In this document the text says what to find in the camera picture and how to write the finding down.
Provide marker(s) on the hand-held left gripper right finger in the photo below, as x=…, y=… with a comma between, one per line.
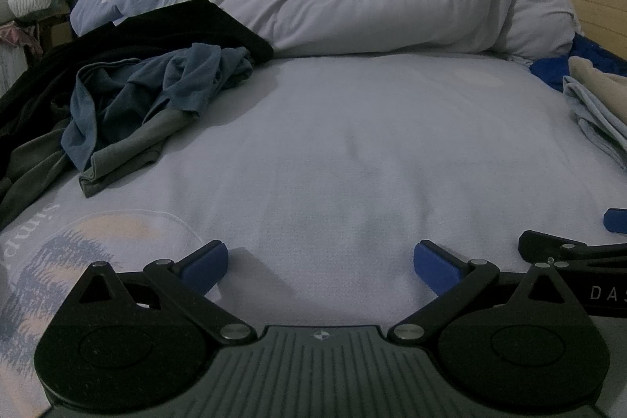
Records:
x=436, y=268

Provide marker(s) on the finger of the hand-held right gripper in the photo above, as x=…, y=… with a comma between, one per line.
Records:
x=539, y=244
x=617, y=221

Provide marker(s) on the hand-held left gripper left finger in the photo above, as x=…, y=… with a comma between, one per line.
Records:
x=205, y=264

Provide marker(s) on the light blue garment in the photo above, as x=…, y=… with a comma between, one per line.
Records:
x=592, y=119

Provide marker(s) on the large black garment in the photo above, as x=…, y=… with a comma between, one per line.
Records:
x=147, y=31

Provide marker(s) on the grey-green t-shirt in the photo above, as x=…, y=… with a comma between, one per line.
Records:
x=127, y=148

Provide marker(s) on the dark blue cloth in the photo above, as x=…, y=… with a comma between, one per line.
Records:
x=551, y=73

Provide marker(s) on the blue t-shirt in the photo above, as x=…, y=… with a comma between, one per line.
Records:
x=161, y=80

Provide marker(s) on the wooden headboard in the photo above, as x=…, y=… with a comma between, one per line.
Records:
x=597, y=6

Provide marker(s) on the blue printed duvet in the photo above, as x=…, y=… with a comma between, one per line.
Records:
x=367, y=6

